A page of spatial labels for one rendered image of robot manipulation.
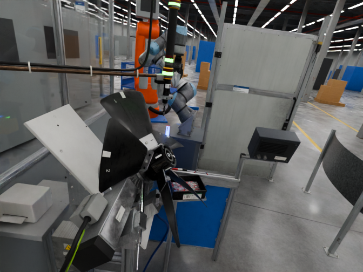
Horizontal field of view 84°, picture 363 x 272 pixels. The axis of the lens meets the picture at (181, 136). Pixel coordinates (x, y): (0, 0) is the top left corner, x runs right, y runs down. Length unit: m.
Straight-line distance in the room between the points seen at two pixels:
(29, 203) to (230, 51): 2.39
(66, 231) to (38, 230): 0.11
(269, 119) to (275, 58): 0.77
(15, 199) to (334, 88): 13.05
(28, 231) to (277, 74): 2.74
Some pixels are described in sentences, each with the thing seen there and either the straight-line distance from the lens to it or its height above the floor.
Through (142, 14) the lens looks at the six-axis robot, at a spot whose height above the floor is 2.19.
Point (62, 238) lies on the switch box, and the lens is 1.12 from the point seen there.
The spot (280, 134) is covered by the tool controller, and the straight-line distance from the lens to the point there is 1.43.
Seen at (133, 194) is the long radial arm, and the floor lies 1.10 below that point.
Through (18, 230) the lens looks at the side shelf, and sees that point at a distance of 1.18.
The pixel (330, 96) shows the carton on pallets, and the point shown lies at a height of 0.37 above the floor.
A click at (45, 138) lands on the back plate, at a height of 1.30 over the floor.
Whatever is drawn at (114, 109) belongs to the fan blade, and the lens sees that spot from 0.92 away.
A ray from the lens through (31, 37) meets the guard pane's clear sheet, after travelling 1.35.
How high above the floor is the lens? 1.66
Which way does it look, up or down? 23 degrees down
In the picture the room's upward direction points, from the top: 8 degrees clockwise
